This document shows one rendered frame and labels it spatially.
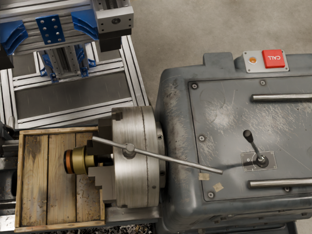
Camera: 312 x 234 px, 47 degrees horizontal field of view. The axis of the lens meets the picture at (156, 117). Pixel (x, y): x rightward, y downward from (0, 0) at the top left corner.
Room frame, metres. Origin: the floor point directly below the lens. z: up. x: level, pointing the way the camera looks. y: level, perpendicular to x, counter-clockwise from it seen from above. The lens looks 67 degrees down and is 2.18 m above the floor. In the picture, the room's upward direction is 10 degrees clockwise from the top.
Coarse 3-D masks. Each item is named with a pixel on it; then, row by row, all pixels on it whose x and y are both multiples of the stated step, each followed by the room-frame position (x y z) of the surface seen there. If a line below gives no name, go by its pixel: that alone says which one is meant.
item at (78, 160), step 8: (64, 152) 0.29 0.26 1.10; (72, 152) 0.29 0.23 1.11; (80, 152) 0.29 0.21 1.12; (64, 160) 0.26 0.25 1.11; (72, 160) 0.26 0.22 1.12; (80, 160) 0.27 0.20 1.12; (88, 160) 0.27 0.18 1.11; (96, 160) 0.29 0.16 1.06; (72, 168) 0.24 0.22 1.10; (80, 168) 0.25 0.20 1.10
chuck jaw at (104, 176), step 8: (88, 168) 0.25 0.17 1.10; (96, 168) 0.26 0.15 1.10; (104, 168) 0.26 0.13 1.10; (112, 168) 0.26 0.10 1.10; (88, 176) 0.23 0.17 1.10; (96, 176) 0.23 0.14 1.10; (104, 176) 0.23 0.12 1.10; (112, 176) 0.24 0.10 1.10; (96, 184) 0.21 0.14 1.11; (104, 184) 0.21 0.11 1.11; (112, 184) 0.22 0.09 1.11; (104, 192) 0.19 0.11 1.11; (112, 192) 0.19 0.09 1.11; (104, 200) 0.17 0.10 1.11; (112, 200) 0.17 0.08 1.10
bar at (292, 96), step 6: (252, 96) 0.50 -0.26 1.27; (258, 96) 0.50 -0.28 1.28; (264, 96) 0.51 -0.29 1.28; (270, 96) 0.51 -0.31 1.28; (276, 96) 0.51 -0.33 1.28; (282, 96) 0.52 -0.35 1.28; (288, 96) 0.52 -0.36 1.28; (294, 96) 0.52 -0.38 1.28; (300, 96) 0.53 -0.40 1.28; (306, 96) 0.53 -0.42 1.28
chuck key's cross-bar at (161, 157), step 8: (96, 136) 0.29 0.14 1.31; (112, 144) 0.27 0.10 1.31; (120, 144) 0.28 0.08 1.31; (136, 152) 0.27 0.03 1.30; (144, 152) 0.27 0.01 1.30; (152, 152) 0.27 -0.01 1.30; (168, 160) 0.26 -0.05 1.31; (176, 160) 0.26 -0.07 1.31; (200, 168) 0.25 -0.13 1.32; (208, 168) 0.25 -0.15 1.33
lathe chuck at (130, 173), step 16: (112, 112) 0.41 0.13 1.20; (128, 112) 0.41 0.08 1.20; (112, 128) 0.34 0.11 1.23; (128, 128) 0.35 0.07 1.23; (144, 144) 0.31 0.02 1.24; (128, 160) 0.26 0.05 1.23; (144, 160) 0.27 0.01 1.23; (128, 176) 0.22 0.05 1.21; (144, 176) 0.23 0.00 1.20; (128, 192) 0.19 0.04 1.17; (144, 192) 0.20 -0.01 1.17
